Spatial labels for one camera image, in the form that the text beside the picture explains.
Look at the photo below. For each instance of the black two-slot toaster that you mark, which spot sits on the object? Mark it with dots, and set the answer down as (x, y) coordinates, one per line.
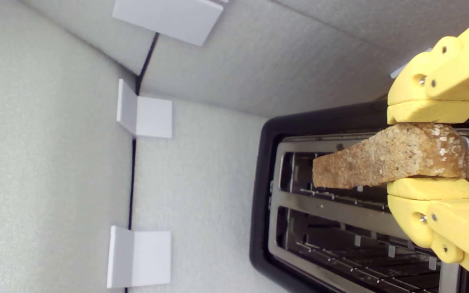
(261, 203)

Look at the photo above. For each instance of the brown bread slice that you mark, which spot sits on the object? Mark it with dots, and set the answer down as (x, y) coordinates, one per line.
(381, 162)

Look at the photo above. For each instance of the white wall clip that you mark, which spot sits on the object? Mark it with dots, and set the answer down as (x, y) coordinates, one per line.
(153, 118)
(169, 18)
(149, 258)

